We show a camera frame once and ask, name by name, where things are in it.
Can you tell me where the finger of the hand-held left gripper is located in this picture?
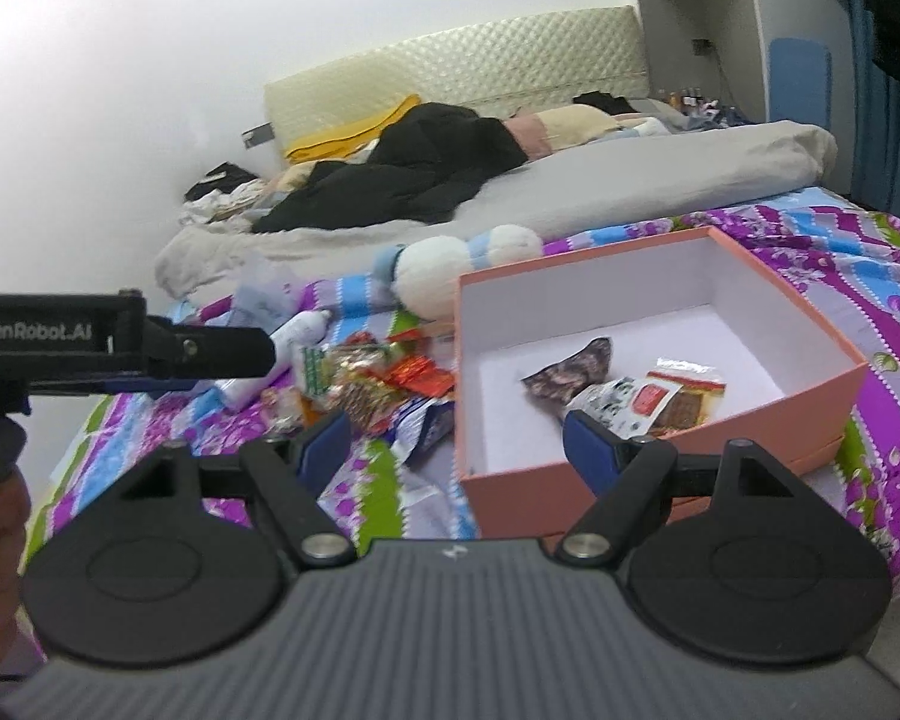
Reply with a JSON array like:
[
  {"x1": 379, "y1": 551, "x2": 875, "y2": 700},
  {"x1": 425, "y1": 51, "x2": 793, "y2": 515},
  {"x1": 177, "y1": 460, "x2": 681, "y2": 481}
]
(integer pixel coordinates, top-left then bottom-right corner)
[{"x1": 146, "y1": 315, "x2": 278, "y2": 392}]

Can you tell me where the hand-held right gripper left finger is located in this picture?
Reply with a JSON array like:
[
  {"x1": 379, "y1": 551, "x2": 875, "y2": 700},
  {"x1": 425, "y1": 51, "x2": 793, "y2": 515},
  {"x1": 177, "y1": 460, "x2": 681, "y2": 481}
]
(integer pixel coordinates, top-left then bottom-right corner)
[{"x1": 112, "y1": 409, "x2": 355, "y2": 568}]

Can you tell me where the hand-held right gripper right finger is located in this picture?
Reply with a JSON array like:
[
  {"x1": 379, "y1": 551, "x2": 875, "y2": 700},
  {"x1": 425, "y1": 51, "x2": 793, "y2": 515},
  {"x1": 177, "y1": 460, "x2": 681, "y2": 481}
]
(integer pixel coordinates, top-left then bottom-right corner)
[{"x1": 559, "y1": 409, "x2": 796, "y2": 565}]

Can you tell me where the green label orange snack packet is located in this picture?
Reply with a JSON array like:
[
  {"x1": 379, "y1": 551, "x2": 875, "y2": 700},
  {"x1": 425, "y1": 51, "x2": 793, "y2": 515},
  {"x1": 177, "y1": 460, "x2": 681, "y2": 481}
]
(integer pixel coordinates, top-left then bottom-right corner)
[{"x1": 296, "y1": 345, "x2": 338, "y2": 398}]

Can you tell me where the pink cardboard box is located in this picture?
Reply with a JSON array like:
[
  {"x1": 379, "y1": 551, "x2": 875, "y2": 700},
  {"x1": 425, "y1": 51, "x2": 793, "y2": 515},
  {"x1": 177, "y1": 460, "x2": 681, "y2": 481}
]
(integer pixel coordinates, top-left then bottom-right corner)
[{"x1": 454, "y1": 225, "x2": 869, "y2": 541}]

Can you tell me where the blue white snack packet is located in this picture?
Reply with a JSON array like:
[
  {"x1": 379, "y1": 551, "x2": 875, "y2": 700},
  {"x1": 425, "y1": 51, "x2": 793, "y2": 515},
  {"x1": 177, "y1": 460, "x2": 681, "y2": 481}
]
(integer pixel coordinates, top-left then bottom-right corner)
[{"x1": 390, "y1": 397, "x2": 455, "y2": 466}]

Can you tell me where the red sausage snack packet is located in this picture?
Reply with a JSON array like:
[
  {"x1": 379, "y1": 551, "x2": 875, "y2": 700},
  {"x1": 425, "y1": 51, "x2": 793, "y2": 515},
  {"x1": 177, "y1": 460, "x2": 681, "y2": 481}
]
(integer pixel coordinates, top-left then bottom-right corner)
[{"x1": 386, "y1": 356, "x2": 455, "y2": 397}]

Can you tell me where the white black snack packet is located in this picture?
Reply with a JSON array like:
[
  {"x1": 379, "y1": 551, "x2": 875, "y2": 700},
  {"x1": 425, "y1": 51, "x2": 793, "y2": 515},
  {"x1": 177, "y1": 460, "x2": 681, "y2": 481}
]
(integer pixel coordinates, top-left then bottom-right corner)
[{"x1": 566, "y1": 379, "x2": 661, "y2": 440}]

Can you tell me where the translucent blue plastic bag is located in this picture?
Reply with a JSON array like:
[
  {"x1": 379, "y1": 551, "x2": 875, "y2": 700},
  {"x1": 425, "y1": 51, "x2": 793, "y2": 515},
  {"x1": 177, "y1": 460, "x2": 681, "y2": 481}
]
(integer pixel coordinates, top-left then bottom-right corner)
[{"x1": 229, "y1": 281, "x2": 301, "y2": 335}]

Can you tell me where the dark patterned snack packet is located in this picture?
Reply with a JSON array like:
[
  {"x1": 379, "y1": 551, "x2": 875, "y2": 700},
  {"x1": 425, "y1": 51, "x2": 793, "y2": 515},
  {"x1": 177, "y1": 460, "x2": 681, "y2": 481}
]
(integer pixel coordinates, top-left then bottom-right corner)
[{"x1": 521, "y1": 336, "x2": 614, "y2": 421}]

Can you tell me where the white bottle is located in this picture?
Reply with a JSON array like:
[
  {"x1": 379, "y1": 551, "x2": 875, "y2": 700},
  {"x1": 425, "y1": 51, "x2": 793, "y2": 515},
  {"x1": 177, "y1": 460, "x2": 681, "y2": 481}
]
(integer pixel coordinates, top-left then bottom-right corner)
[{"x1": 221, "y1": 311, "x2": 335, "y2": 410}]

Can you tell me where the pile of clothes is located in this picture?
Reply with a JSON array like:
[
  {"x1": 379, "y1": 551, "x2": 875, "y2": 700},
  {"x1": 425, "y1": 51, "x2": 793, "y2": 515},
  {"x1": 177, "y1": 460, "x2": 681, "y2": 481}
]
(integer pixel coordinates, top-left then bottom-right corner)
[{"x1": 178, "y1": 161, "x2": 286, "y2": 224}]

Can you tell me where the white blue plush toy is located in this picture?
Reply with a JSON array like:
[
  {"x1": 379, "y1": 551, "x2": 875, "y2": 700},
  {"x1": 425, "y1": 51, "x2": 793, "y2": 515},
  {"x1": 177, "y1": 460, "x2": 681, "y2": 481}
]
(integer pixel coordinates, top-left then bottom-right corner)
[{"x1": 375, "y1": 223, "x2": 545, "y2": 320}]

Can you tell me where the yellow pillow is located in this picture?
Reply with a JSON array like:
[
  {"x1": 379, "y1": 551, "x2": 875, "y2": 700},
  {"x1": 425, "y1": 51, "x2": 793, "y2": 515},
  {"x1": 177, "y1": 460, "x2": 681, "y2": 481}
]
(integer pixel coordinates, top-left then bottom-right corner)
[{"x1": 285, "y1": 94, "x2": 421, "y2": 164}]

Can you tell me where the grey duvet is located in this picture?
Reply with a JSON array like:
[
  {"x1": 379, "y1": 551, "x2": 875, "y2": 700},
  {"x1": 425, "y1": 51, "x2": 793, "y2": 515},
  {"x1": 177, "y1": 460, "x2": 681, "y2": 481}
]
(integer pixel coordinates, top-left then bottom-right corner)
[{"x1": 154, "y1": 120, "x2": 837, "y2": 308}]

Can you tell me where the black jacket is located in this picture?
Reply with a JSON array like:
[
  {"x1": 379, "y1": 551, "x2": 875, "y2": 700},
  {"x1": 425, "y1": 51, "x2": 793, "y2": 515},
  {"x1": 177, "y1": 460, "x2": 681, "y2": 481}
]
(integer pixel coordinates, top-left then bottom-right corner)
[{"x1": 251, "y1": 101, "x2": 530, "y2": 233}]

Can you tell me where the purple floral bed sheet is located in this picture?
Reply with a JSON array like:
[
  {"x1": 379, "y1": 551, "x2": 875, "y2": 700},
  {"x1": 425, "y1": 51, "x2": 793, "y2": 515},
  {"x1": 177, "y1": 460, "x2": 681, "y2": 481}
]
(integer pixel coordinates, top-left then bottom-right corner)
[{"x1": 22, "y1": 187, "x2": 900, "y2": 601}]

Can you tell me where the beige pillow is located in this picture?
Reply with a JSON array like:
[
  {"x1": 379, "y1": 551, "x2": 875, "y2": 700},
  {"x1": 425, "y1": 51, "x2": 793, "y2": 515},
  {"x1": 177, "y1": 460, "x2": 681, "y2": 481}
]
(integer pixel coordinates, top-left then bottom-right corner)
[{"x1": 532, "y1": 105, "x2": 623, "y2": 147}]

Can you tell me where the black cloth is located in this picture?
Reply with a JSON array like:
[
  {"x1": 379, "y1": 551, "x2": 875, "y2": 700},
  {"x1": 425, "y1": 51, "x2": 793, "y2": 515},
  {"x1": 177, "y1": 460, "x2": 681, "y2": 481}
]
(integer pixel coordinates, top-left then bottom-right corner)
[{"x1": 574, "y1": 90, "x2": 631, "y2": 113}]

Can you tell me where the group of small bottles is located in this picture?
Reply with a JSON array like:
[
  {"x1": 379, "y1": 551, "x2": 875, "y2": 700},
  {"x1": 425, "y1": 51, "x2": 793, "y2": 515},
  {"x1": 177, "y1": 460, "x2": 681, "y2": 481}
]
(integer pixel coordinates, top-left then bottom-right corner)
[{"x1": 656, "y1": 86, "x2": 721, "y2": 117}]

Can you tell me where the cream quilted headboard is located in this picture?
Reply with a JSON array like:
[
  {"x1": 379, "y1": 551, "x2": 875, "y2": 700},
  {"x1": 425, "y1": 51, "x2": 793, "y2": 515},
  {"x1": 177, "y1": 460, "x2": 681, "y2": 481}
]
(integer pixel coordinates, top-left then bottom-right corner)
[{"x1": 264, "y1": 6, "x2": 652, "y2": 162}]

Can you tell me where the blue curtain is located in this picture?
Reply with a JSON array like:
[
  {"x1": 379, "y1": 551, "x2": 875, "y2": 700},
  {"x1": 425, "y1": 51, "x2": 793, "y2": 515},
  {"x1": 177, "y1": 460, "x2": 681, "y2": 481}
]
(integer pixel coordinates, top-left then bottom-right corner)
[{"x1": 847, "y1": 0, "x2": 900, "y2": 226}]

